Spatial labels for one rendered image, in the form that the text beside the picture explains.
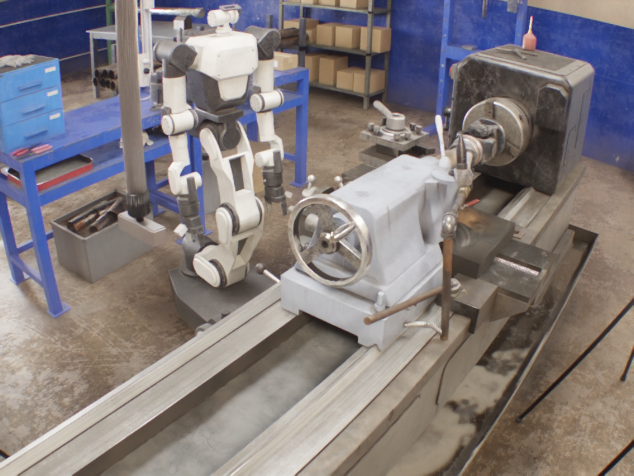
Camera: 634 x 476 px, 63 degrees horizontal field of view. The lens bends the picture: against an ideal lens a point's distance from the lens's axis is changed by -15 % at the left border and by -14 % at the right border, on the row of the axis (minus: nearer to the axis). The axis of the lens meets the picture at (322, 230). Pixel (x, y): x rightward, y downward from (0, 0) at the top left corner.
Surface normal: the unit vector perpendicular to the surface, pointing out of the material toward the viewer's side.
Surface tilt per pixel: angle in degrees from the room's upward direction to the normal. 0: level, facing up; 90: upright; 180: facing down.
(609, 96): 90
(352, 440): 0
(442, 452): 0
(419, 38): 90
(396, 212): 82
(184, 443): 9
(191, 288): 0
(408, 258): 66
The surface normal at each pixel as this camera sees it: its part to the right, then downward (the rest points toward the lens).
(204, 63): -0.02, 0.39
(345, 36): -0.60, 0.36
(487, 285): 0.04, -0.88
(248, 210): 0.64, -0.03
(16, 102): 0.81, 0.30
